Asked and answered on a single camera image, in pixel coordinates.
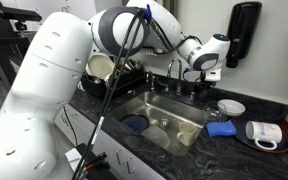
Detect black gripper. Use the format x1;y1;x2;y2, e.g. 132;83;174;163
194;81;214;98

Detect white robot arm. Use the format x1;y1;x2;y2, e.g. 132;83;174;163
0;0;230;180

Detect clear glass cup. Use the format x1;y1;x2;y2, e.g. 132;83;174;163
203;101;227;122

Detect white bowl on counter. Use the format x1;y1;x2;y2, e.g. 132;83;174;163
217;99;246;116

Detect blue sponge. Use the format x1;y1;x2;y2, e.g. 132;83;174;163
206;120;237;137

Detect cream mug in sink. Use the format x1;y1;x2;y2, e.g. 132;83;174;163
177;122;197;146

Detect dark round plate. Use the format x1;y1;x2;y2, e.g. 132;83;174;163
232;117;288;153

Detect stainless steel sink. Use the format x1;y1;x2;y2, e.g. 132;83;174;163
109;92;206;156

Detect chrome faucet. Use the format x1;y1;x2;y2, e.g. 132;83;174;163
145;58;195;103

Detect clear plastic lid in sink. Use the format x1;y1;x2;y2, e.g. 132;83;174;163
141;126;170;149

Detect black dish rack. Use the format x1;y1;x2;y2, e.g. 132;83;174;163
81;67;144;99

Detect dark blue plate in sink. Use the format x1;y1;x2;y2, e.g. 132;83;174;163
121;114;149;134

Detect white printed mug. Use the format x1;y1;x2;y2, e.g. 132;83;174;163
245;121;282;150

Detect large white plate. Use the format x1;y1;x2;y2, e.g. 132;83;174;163
86;53;115;79

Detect white lower cabinets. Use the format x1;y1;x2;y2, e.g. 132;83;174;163
55;105;165;180

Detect black controller box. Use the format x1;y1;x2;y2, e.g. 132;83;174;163
65;143;117;180

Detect white upper cabinet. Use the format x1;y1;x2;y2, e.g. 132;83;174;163
0;0;96;20

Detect black wall soap dispenser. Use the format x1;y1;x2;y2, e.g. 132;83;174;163
226;1;262;68

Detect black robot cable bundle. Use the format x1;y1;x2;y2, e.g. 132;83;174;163
71;4;203;180

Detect black cable over counter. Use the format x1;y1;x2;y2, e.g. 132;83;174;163
63;104;80;148

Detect black camera on stand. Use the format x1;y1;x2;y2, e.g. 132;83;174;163
0;7;42;31

